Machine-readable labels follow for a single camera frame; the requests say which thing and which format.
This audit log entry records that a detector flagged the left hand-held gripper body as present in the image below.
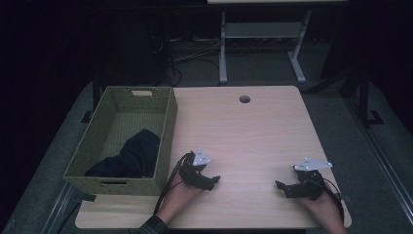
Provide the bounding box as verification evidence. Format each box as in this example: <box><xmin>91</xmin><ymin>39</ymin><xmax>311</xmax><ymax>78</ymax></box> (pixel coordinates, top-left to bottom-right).
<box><xmin>178</xmin><ymin>147</ymin><xmax>215</xmax><ymax>192</ymax></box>

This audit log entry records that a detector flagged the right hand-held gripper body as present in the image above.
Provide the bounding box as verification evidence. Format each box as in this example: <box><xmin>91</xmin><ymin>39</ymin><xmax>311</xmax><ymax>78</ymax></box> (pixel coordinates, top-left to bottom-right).
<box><xmin>286</xmin><ymin>157</ymin><xmax>333</xmax><ymax>201</ymax></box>

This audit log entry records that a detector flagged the dark navy garment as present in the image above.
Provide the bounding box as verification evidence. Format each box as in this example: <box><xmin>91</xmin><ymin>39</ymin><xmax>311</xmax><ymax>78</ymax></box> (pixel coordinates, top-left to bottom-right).
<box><xmin>85</xmin><ymin>129</ymin><xmax>162</xmax><ymax>179</ymax></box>

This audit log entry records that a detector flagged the green woven basket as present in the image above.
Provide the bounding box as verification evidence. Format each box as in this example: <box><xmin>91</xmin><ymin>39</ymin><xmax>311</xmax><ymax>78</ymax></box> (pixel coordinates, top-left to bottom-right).
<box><xmin>62</xmin><ymin>85</ymin><xmax>179</xmax><ymax>197</ymax></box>

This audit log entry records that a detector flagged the person's left hand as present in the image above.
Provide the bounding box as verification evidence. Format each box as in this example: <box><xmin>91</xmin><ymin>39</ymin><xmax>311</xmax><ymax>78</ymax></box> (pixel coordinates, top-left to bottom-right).
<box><xmin>156</xmin><ymin>174</ymin><xmax>204</xmax><ymax>226</ymax></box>

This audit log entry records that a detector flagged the person's right hand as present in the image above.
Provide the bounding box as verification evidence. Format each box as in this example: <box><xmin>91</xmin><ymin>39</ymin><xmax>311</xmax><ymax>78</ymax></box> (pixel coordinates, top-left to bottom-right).
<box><xmin>299</xmin><ymin>189</ymin><xmax>348</xmax><ymax>234</ymax></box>

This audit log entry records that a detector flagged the black metal stand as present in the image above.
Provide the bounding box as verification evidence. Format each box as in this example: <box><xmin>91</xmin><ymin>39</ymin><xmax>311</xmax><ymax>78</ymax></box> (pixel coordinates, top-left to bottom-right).
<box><xmin>339</xmin><ymin>62</ymin><xmax>386</xmax><ymax>129</ymax></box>

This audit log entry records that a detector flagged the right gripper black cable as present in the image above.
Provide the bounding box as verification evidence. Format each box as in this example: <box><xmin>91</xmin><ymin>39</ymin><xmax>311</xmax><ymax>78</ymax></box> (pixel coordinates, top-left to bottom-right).
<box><xmin>322</xmin><ymin>177</ymin><xmax>346</xmax><ymax>224</ymax></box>

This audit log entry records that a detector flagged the aluminium floor rail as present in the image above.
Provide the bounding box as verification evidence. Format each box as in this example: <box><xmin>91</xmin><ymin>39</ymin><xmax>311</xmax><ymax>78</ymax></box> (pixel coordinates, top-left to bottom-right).
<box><xmin>344</xmin><ymin>96</ymin><xmax>413</xmax><ymax>217</ymax></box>
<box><xmin>40</xmin><ymin>181</ymin><xmax>81</xmax><ymax>234</ymax></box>

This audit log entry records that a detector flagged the dark strap piece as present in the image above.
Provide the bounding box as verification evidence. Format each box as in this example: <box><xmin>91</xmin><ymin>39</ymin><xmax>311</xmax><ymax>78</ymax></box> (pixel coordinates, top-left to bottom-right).
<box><xmin>78</xmin><ymin>191</ymin><xmax>97</xmax><ymax>203</ymax></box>

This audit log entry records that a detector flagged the bundle of floor cables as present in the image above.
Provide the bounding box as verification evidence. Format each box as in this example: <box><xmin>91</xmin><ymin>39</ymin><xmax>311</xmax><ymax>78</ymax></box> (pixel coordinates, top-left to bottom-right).
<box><xmin>150</xmin><ymin>34</ymin><xmax>223</xmax><ymax>87</ymax></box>

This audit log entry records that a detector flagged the white metal table frame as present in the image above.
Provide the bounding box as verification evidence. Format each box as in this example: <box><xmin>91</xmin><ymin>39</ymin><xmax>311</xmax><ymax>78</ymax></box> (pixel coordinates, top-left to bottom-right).
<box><xmin>218</xmin><ymin>10</ymin><xmax>313</xmax><ymax>86</ymax></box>

